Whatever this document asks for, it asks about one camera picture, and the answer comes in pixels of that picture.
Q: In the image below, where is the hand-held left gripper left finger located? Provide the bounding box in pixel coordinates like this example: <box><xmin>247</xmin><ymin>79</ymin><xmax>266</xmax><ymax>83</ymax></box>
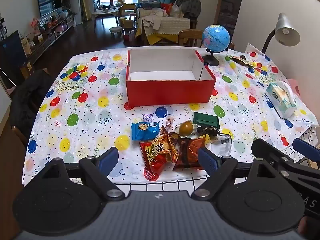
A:
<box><xmin>34</xmin><ymin>147</ymin><xmax>125</xmax><ymax>201</ymax></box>

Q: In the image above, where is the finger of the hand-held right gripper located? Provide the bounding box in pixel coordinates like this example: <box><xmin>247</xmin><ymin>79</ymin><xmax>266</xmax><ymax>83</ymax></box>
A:
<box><xmin>251</xmin><ymin>138</ymin><xmax>320</xmax><ymax>188</ymax></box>
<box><xmin>293</xmin><ymin>138</ymin><xmax>320</xmax><ymax>162</ymax></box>

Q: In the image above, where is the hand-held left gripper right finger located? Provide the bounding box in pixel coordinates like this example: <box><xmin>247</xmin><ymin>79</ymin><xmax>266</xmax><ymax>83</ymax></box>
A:
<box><xmin>191</xmin><ymin>147</ymin><xmax>284</xmax><ymax>201</ymax></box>

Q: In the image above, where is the yellow snack packet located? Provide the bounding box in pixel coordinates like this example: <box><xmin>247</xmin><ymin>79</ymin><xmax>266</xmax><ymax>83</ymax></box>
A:
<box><xmin>199</xmin><ymin>134</ymin><xmax>212</xmax><ymax>146</ymax></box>

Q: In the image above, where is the dark red snack packet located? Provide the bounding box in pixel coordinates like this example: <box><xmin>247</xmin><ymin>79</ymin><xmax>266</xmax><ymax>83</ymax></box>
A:
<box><xmin>172</xmin><ymin>137</ymin><xmax>212</xmax><ymax>172</ymax></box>

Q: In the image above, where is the clear silver packet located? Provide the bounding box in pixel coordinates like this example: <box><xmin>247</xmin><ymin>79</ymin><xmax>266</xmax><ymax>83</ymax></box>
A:
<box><xmin>210</xmin><ymin>134</ymin><xmax>233</xmax><ymax>158</ymax></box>

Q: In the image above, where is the dark brown striped packet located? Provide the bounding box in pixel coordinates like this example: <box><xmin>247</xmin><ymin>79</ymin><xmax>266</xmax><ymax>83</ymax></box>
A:
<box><xmin>197</xmin><ymin>126</ymin><xmax>224</xmax><ymax>140</ymax></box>

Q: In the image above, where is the braised egg pack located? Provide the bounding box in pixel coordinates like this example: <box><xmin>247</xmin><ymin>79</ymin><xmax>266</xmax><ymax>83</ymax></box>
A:
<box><xmin>175</xmin><ymin>120</ymin><xmax>200</xmax><ymax>138</ymax></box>

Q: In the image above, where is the green wafer packet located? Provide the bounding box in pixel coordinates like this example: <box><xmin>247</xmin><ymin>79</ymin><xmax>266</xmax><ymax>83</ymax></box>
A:
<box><xmin>193</xmin><ymin>112</ymin><xmax>220</xmax><ymax>129</ymax></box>

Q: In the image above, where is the blue cookie packet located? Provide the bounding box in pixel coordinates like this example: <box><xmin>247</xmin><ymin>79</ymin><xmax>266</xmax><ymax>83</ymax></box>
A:
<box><xmin>132</xmin><ymin>121</ymin><xmax>160</xmax><ymax>141</ymax></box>

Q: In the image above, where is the orange snack packet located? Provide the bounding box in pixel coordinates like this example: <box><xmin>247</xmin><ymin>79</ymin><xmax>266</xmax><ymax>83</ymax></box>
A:
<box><xmin>150</xmin><ymin>124</ymin><xmax>180</xmax><ymax>164</ymax></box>

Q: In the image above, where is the red cardboard box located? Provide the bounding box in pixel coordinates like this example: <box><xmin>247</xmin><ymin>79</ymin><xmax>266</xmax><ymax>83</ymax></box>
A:
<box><xmin>126</xmin><ymin>49</ymin><xmax>217</xmax><ymax>107</ymax></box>

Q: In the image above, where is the balloon print tablecloth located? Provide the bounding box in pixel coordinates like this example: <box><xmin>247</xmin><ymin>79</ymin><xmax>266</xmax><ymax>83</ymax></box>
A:
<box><xmin>22</xmin><ymin>45</ymin><xmax>320</xmax><ymax>183</ymax></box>

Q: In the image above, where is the tissue pack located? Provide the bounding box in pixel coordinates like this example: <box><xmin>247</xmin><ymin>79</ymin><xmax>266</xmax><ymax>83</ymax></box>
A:
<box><xmin>264</xmin><ymin>82</ymin><xmax>298</xmax><ymax>119</ymax></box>

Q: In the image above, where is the dark gold snack packet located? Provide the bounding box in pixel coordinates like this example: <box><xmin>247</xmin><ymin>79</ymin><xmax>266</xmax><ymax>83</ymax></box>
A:
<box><xmin>229</xmin><ymin>54</ymin><xmax>258</xmax><ymax>68</ymax></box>

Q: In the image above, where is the black jacket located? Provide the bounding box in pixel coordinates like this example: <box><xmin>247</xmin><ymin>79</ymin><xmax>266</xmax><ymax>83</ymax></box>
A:
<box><xmin>10</xmin><ymin>69</ymin><xmax>54</xmax><ymax>140</ymax></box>

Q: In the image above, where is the blue desk globe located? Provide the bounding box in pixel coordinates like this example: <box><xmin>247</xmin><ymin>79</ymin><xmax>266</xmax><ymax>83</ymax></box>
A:
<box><xmin>201</xmin><ymin>25</ymin><xmax>231</xmax><ymax>67</ymax></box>

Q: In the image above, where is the silver desk lamp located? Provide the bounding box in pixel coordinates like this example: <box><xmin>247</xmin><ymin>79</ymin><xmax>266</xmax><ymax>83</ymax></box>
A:
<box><xmin>261</xmin><ymin>12</ymin><xmax>300</xmax><ymax>55</ymax></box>

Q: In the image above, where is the wooden chair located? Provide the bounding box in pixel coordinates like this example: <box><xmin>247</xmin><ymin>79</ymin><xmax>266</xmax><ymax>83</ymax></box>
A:
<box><xmin>179</xmin><ymin>29</ymin><xmax>204</xmax><ymax>48</ymax></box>

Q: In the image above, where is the white stool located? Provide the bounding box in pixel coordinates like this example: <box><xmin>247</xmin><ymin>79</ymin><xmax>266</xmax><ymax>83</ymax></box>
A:
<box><xmin>109</xmin><ymin>26</ymin><xmax>123</xmax><ymax>40</ymax></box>

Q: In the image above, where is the tv cabinet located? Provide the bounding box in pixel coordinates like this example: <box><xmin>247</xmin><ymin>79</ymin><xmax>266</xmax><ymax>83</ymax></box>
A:
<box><xmin>24</xmin><ymin>14</ymin><xmax>77</xmax><ymax>64</ymax></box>

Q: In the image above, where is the sofa with cloths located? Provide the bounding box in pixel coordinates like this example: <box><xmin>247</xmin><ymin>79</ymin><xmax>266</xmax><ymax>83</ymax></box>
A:
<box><xmin>136</xmin><ymin>0</ymin><xmax>202</xmax><ymax>46</ymax></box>

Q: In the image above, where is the black cabinet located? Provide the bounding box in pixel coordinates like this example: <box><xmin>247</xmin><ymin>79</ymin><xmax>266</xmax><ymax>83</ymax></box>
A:
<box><xmin>0</xmin><ymin>30</ymin><xmax>28</xmax><ymax>77</ymax></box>

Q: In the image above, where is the coffee table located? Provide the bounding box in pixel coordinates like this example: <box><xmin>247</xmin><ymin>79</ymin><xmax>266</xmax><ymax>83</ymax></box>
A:
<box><xmin>91</xmin><ymin>4</ymin><xmax>123</xmax><ymax>32</ymax></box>

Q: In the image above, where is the yellow armchair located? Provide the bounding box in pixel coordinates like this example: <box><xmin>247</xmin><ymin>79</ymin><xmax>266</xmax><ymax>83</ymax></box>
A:
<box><xmin>119</xmin><ymin>0</ymin><xmax>137</xmax><ymax>18</ymax></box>

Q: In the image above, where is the curtain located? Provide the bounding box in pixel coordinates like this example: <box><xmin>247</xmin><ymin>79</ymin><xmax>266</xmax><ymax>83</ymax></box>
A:
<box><xmin>79</xmin><ymin>0</ymin><xmax>92</xmax><ymax>22</ymax></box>

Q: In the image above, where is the television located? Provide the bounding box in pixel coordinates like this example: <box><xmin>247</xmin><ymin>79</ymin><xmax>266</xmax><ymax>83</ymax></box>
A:
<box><xmin>37</xmin><ymin>0</ymin><xmax>62</xmax><ymax>18</ymax></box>

